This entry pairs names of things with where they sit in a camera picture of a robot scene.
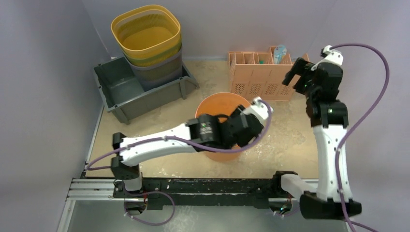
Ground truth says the grey mesh basket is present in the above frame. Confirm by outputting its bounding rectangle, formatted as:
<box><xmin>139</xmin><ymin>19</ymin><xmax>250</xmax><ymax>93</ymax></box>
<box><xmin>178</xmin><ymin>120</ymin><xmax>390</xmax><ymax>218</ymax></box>
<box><xmin>126</xmin><ymin>48</ymin><xmax>183</xmax><ymax>91</ymax></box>

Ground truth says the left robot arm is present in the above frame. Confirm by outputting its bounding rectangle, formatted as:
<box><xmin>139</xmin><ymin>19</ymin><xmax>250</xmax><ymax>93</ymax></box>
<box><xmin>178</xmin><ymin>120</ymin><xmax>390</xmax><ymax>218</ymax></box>
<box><xmin>111</xmin><ymin>103</ymin><xmax>272</xmax><ymax>198</ymax></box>

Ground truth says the large orange plastic bucket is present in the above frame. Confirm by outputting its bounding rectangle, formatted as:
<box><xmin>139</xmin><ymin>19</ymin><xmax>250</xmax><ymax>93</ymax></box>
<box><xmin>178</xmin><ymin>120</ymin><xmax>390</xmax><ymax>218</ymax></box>
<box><xmin>195</xmin><ymin>92</ymin><xmax>251</xmax><ymax>162</ymax></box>

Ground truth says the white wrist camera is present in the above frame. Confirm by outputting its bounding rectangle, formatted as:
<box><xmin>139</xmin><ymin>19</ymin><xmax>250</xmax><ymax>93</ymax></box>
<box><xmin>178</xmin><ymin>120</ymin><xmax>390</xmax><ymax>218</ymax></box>
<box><xmin>311</xmin><ymin>45</ymin><xmax>343</xmax><ymax>71</ymax></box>
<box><xmin>241</xmin><ymin>97</ymin><xmax>274</xmax><ymax>125</ymax></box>

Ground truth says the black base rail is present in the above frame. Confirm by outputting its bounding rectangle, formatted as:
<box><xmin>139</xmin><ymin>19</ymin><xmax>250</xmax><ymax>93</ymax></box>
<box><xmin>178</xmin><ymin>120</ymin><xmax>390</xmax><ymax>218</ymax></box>
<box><xmin>113</xmin><ymin>177</ymin><xmax>288</xmax><ymax>210</ymax></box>

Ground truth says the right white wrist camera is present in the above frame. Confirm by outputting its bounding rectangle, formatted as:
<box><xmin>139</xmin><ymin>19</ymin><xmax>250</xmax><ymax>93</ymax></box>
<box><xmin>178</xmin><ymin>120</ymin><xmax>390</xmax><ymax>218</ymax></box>
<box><xmin>311</xmin><ymin>45</ymin><xmax>343</xmax><ymax>71</ymax></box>

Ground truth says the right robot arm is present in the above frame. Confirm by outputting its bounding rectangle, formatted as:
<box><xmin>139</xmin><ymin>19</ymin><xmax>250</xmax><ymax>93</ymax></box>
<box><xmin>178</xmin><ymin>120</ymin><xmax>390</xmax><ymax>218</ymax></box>
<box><xmin>271</xmin><ymin>58</ymin><xmax>362</xmax><ymax>220</ymax></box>

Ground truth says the dark grey plastic bin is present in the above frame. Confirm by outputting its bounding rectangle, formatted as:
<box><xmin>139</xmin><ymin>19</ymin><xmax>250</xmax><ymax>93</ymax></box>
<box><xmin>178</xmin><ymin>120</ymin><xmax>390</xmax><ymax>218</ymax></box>
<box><xmin>93</xmin><ymin>57</ymin><xmax>199</xmax><ymax>124</ymax></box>

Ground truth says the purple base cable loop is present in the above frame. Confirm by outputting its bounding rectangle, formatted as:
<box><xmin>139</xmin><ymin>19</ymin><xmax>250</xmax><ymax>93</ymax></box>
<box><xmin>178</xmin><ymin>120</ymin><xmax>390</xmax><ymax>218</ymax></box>
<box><xmin>123</xmin><ymin>188</ymin><xmax>176</xmax><ymax>227</ymax></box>

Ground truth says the yellow mesh basket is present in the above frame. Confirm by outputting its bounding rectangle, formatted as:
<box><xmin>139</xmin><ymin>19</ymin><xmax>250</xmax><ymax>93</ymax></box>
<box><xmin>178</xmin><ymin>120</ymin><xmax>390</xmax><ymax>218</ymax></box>
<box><xmin>111</xmin><ymin>4</ymin><xmax>182</xmax><ymax>67</ymax></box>

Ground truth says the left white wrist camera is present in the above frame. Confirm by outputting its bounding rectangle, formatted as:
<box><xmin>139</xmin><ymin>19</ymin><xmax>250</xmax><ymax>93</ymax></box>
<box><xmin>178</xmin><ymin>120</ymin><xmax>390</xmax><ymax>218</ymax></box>
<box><xmin>241</xmin><ymin>97</ymin><xmax>274</xmax><ymax>125</ymax></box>

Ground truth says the light blue packet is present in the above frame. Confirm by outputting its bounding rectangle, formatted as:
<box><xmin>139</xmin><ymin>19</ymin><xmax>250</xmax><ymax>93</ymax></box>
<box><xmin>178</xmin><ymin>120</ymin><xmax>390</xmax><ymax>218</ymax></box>
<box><xmin>272</xmin><ymin>44</ymin><xmax>287</xmax><ymax>64</ymax></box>

